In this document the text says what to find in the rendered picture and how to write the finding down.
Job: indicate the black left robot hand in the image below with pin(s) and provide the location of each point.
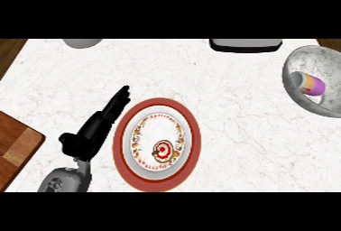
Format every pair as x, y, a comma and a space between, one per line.
94, 129

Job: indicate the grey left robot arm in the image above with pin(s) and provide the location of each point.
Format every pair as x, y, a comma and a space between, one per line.
63, 180

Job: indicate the white floral plate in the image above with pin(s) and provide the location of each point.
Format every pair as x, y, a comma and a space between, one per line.
152, 132

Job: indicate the red and white can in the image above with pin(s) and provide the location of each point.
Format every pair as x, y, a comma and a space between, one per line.
162, 150

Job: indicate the purple and orange can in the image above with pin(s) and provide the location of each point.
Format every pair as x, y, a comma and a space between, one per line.
313, 85

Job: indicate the grey marble bowl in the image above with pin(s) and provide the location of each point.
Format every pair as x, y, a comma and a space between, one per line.
313, 64

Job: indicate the wooden cutting board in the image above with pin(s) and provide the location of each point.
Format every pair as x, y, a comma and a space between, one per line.
15, 147

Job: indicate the red round placemat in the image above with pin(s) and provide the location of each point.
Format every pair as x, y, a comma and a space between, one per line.
192, 141

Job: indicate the grey rounded object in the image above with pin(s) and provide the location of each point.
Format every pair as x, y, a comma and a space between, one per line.
81, 42

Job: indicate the black and grey appliance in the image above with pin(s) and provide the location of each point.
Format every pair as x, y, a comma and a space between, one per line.
245, 45

